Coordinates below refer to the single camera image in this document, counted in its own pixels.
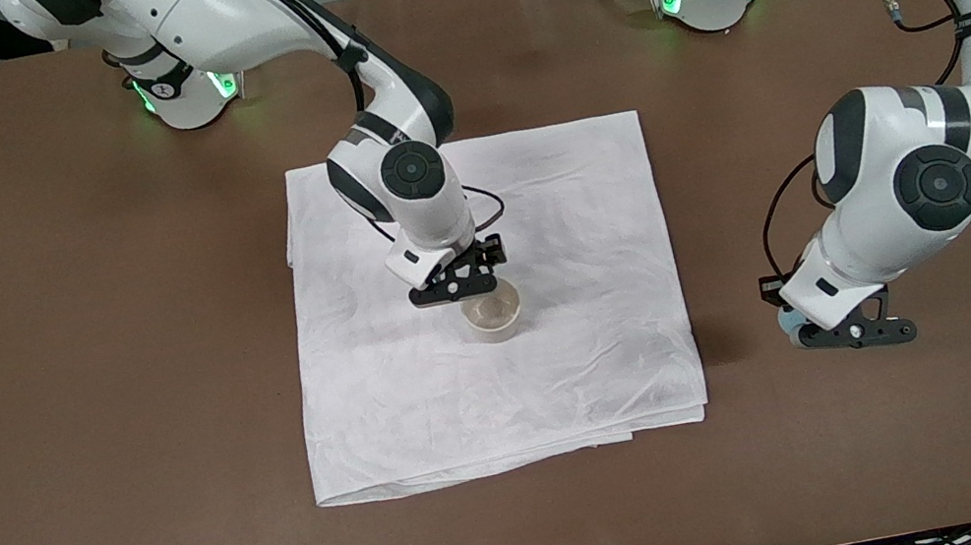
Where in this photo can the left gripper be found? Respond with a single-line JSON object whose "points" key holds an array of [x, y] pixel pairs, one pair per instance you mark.
{"points": [[770, 295]]}

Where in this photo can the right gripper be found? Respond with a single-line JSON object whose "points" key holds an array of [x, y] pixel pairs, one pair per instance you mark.
{"points": [[490, 253]]}

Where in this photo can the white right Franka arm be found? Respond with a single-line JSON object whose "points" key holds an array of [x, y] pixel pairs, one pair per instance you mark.
{"points": [[200, 13]]}

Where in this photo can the white folded cloth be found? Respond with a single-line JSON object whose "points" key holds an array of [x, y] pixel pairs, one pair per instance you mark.
{"points": [[578, 346]]}

